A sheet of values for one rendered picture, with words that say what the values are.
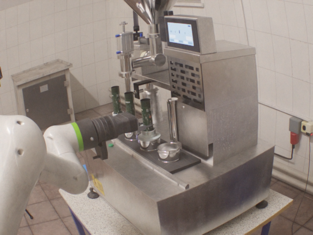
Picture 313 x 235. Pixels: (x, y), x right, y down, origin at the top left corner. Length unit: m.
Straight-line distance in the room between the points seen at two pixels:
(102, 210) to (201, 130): 0.56
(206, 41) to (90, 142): 0.44
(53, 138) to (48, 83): 3.07
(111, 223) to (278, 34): 1.85
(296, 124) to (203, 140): 1.57
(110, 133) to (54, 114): 3.11
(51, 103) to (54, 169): 3.30
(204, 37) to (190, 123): 0.28
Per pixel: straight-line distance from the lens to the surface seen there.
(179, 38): 1.10
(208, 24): 1.05
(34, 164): 0.61
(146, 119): 1.25
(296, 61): 2.58
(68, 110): 4.30
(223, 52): 1.09
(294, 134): 2.66
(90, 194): 1.58
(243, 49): 1.15
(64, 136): 1.11
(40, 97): 4.16
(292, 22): 2.53
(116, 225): 1.38
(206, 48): 1.05
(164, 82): 1.31
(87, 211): 1.48
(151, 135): 1.26
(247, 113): 1.21
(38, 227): 2.74
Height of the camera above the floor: 1.57
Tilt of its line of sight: 19 degrees down
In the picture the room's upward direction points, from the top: 5 degrees counter-clockwise
